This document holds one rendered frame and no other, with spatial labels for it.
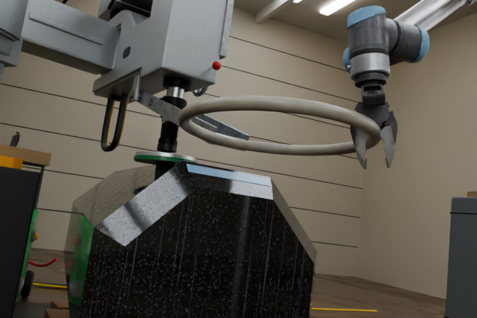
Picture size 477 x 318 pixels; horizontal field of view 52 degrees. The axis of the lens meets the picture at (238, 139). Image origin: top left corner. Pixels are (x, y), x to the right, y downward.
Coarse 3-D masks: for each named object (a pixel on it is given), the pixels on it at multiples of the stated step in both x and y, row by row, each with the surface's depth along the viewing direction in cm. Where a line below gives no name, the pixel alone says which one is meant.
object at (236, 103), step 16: (240, 96) 98; (256, 96) 97; (192, 112) 105; (208, 112) 103; (288, 112) 96; (304, 112) 96; (320, 112) 96; (336, 112) 97; (352, 112) 99; (192, 128) 123; (368, 128) 103; (224, 144) 136; (240, 144) 138; (256, 144) 140; (272, 144) 140; (336, 144) 132; (352, 144) 126; (368, 144) 118
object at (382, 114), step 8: (360, 80) 111; (368, 80) 111; (376, 80) 111; (384, 80) 111; (360, 104) 110; (360, 112) 110; (368, 112) 109; (376, 112) 108; (384, 112) 108; (376, 120) 108; (384, 120) 108
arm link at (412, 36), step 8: (400, 24) 116; (408, 24) 118; (400, 32) 115; (408, 32) 116; (416, 32) 117; (424, 32) 119; (400, 40) 115; (408, 40) 116; (416, 40) 117; (424, 40) 118; (400, 48) 116; (408, 48) 117; (416, 48) 118; (424, 48) 119; (392, 56) 118; (400, 56) 119; (408, 56) 119; (416, 56) 120; (392, 64) 124
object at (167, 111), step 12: (132, 96) 186; (144, 96) 184; (156, 108) 172; (168, 108) 163; (192, 120) 146; (204, 120) 163; (216, 120) 157; (216, 132) 154; (228, 132) 148; (240, 132) 143; (216, 144) 135
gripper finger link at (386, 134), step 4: (384, 128) 108; (388, 128) 107; (380, 132) 108; (384, 132) 107; (388, 132) 107; (392, 132) 107; (380, 136) 108; (384, 136) 107; (388, 136) 107; (392, 136) 107; (384, 140) 107; (388, 140) 107; (392, 140) 107; (388, 144) 107; (392, 144) 106; (384, 148) 107; (388, 148) 107; (392, 148) 106; (388, 152) 106; (392, 152) 106; (388, 156) 106; (392, 156) 106; (388, 160) 106; (392, 160) 107; (388, 164) 106
